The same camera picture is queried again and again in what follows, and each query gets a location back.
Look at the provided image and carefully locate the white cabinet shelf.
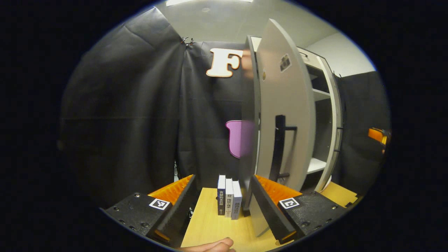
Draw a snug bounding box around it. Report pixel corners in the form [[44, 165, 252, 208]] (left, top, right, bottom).
[[313, 89, 331, 102]]

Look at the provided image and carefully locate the white book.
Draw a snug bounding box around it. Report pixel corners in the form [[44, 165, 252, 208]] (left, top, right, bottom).
[[225, 178, 234, 218]]

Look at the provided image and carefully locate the dark blue book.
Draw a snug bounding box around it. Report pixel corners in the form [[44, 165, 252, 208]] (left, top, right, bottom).
[[217, 175, 226, 216]]

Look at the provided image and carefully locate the black backdrop cloth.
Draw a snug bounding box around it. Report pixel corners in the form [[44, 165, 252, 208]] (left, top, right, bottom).
[[58, 7, 391, 210]]

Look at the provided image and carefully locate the black right door handle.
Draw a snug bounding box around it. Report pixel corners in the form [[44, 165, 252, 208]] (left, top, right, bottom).
[[334, 127, 343, 153]]

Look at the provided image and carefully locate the white cabinet door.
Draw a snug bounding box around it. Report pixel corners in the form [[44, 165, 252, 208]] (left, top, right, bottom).
[[240, 18, 317, 238], [317, 56, 343, 193]]

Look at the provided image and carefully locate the grey book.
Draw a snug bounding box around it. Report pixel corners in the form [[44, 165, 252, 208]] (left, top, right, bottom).
[[232, 180, 243, 220]]

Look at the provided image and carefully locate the ceiling light panel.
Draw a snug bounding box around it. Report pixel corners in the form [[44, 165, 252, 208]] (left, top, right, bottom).
[[166, 0, 253, 7]]

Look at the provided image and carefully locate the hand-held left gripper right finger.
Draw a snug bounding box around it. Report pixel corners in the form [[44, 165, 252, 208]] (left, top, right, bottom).
[[249, 174, 349, 245]]

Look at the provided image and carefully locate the black door handle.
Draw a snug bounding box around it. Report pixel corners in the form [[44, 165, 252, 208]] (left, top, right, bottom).
[[334, 127, 343, 153], [268, 115, 298, 182]]

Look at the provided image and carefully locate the white cabinet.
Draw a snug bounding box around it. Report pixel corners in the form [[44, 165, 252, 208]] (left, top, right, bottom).
[[247, 35, 336, 182]]

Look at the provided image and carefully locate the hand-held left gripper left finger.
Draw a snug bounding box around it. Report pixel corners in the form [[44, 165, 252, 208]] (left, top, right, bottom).
[[100, 174, 196, 248]]

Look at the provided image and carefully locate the black left door handle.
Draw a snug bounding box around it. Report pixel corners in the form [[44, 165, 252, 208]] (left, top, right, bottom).
[[268, 115, 298, 182]]

